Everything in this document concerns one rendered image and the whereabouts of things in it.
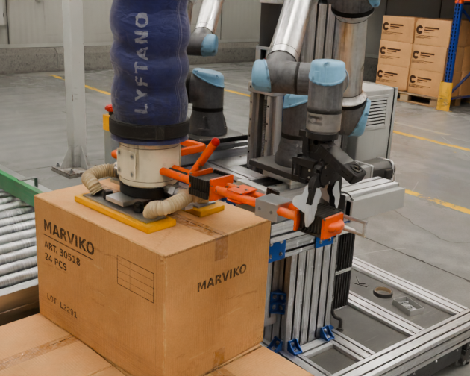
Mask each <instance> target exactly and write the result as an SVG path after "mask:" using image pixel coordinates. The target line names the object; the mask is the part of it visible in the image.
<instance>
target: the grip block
mask: <svg viewBox="0 0 470 376"><path fill-rule="evenodd" d="M233 182H234V175H233V174H229V173H227V172H223V171H219V170H217V169H214V170H213V168H208V169H202V170H198V171H195V172H190V173H189V194H190V195H194V196H196V197H199V198H203V199H204V200H208V196H209V201H215V200H219V199H221V198H226V197H224V196H222V195H218V194H215V192H214V189H215V187H216V186H221V187H225V185H226V183H231V184H232V183H233Z"/></svg>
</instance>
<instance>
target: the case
mask: <svg viewBox="0 0 470 376"><path fill-rule="evenodd" d="M87 192H89V190H88V189H87V188H86V187H85V186H84V185H83V184H82V185H77V186H73V187H67V188H64V189H58V190H54V191H51V192H44V193H40V194H37V195H34V210H35V225H36V241H37V270H38V285H39V300H40V313H41V314H42V315H44V316H45V317H46V318H48V319H49V320H51V321H52V322H54V323H55V324H56V325H58V326H60V327H61V328H62V329H64V330H66V331H67V332H69V333H70V334H71V335H73V336H74V337H76V338H77V339H79V340H80V341H82V342H83V343H85V344H86V345H88V346H89V347H91V348H92V349H93V350H95V351H97V352H98V353H100V354H101V355H102V356H104V357H106V358H107V359H108V360H110V361H111V362H113V363H115V364H116V365H117V366H118V367H120V368H121V369H123V370H125V371H126V372H127V373H129V374H130V375H132V376H202V375H204V374H206V373H207V372H209V371H211V370H213V369H214V368H216V367H218V366H220V365H221V364H223V363H225V362H227V361H229V360H231V359H232V358H234V357H236V356H237V355H239V354H241V353H243V352H244V351H247V350H248V349H250V348H252V347H254V346H255V345H257V344H259V343H261V342H262V341H263V327H264V316H265V305H266V284H267V273H268V261H269V241H270V230H271V221H269V220H267V219H264V218H261V217H259V216H255V215H254V213H252V212H250V211H247V210H244V209H242V208H239V207H235V206H233V205H231V204H227V203H224V202H222V201H219V200H217V201H216V202H219V203H220V204H223V205H224V206H225V209H224V210H223V211H221V212H218V213H214V214H211V215H209V216H204V217H201V218H200V217H197V216H194V215H192V214H190V213H187V212H184V211H182V210H177V211H175V212H174V213H170V214H167V216H169V217H171V218H173V219H175V220H176V225H175V226H172V227H170V228H166V229H163V230H160V231H156V232H154V233H150V234H147V233H144V232H142V231H140V230H138V229H136V228H133V227H131V226H129V225H126V224H125V223H122V222H120V221H118V220H115V219H113V218H111V217H109V216H106V215H104V214H102V213H100V212H98V211H96V210H93V209H91V208H89V207H86V206H84V205H82V204H79V203H78V202H76V201H75V195H80V194H83V193H87Z"/></svg>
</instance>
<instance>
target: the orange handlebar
mask: <svg viewBox="0 0 470 376"><path fill-rule="evenodd" d="M180 144H181V145H185V146H187V147H184V148H181V156H184V155H188V154H194V153H199V152H203V151H204V150H205V149H206V144H204V143H202V142H197V141H194V140H189V139H188V140H186V141H185V142H181V143H180ZM111 156H112V157H113V158H115V159H117V149H116V150H113V151H112V152H111ZM172 168H173V169H177V170H181V171H182V172H186V173H188V172H189V171H190V170H189V169H185V168H183V167H180V166H176V165H173V167H172ZM160 174H161V175H164V176H166V177H169V178H173V179H175V180H177V181H181V182H184V183H186V184H189V175H185V174H182V173H180V172H176V171H173V170H171V169H167V168H164V167H163V168H161V169H160ZM256 191H257V189H255V188H253V187H249V186H246V185H244V184H243V185H239V186H237V185H235V184H231V183H226V185H225V187H221V186H216V187H215V189H214V192H215V194H218V195H222V196H224V197H227V199H226V200H227V201H231V202H233V203H236V204H239V205H242V204H248V205H251V206H252V207H255V199H256V198H258V197H261V196H264V195H265V194H262V193H260V192H256ZM296 209H298V208H297V207H295V206H294V205H293V203H291V204H289V206H288V209H287V208H285V207H279V208H278V210H277V214H278V215H279V216H282V217H285V218H288V219H291V220H293V221H294V215H295V210H296ZM344 227H345V224H344V222H343V221H342V220H339V221H338V222H334V223H330V224H329V226H328V232H330V233H336V232H339V231H341V230H342V229H343V228H344Z"/></svg>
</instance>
